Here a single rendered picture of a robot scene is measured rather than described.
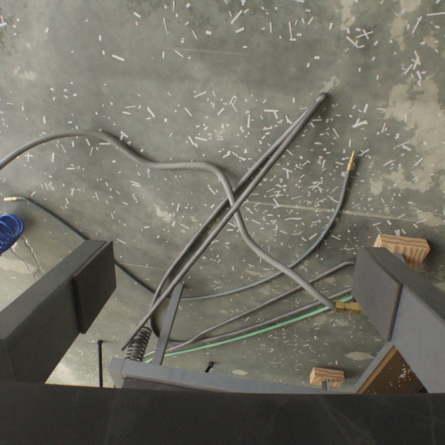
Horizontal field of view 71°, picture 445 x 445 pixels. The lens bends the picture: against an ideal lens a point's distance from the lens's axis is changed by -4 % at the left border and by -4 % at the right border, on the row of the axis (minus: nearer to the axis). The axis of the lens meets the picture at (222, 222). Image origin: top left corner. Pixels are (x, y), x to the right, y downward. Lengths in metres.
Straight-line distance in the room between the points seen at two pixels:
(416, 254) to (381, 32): 0.69
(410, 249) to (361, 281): 1.03
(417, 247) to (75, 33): 1.18
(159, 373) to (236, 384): 0.18
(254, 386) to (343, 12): 0.86
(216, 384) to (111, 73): 0.82
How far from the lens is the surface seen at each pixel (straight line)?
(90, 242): 0.17
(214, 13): 0.87
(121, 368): 0.84
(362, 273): 0.17
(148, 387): 0.83
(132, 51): 0.94
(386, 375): 1.34
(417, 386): 1.40
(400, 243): 1.19
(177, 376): 0.81
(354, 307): 1.05
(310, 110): 0.89
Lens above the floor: 0.85
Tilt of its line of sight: 49 degrees down
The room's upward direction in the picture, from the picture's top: 168 degrees counter-clockwise
